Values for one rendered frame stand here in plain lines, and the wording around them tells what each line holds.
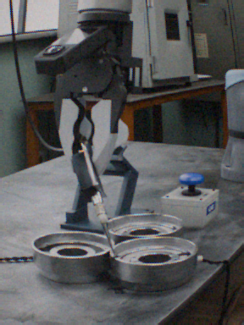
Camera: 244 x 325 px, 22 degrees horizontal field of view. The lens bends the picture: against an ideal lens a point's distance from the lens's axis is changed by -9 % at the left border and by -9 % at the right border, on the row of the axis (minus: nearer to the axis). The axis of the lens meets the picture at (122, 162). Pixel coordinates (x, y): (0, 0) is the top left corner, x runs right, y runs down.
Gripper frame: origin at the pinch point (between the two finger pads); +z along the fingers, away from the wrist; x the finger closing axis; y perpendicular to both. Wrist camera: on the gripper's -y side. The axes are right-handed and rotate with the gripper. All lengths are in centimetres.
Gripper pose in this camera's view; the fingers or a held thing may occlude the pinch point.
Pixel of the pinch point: (84, 163)
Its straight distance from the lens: 80.1
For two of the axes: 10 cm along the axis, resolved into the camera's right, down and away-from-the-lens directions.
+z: -0.5, 9.9, 1.0
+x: -8.7, -0.9, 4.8
